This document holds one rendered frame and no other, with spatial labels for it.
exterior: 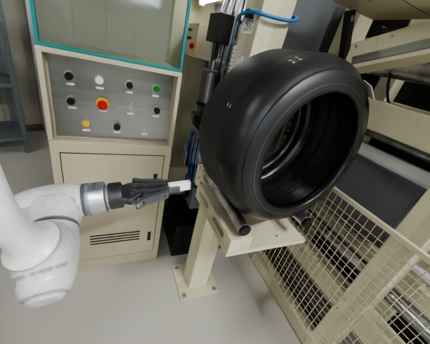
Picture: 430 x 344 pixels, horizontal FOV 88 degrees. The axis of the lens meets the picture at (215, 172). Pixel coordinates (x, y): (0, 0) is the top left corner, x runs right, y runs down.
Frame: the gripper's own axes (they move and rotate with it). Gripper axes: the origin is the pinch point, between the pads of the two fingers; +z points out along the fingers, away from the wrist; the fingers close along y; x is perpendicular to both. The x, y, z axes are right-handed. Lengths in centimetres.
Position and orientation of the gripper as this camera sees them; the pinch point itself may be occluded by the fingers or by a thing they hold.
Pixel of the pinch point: (179, 185)
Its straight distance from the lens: 70.5
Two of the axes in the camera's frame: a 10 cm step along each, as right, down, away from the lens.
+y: -3.6, -5.1, 7.8
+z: 9.3, -1.2, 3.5
